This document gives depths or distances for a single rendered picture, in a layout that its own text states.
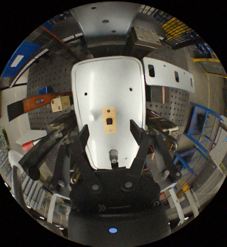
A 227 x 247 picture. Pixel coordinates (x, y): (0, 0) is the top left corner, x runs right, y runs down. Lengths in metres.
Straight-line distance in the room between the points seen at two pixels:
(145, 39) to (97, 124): 0.30
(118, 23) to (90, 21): 0.06
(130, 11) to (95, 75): 0.22
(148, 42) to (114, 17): 0.12
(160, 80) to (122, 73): 0.13
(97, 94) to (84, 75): 0.07
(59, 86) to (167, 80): 0.63
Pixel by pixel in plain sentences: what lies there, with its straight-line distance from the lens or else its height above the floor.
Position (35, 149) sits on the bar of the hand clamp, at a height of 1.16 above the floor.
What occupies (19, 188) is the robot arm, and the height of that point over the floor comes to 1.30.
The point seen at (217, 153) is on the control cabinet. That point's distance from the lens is 8.15.
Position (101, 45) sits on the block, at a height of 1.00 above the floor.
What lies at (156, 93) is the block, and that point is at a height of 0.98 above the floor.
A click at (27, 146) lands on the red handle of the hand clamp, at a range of 0.28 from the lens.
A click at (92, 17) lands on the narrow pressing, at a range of 0.21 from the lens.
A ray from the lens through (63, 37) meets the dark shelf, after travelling 0.35.
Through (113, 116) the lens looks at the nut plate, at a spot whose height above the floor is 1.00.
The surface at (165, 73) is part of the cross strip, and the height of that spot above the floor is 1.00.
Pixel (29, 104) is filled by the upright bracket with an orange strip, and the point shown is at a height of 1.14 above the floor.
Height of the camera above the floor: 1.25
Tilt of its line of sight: 68 degrees down
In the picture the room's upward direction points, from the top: 171 degrees clockwise
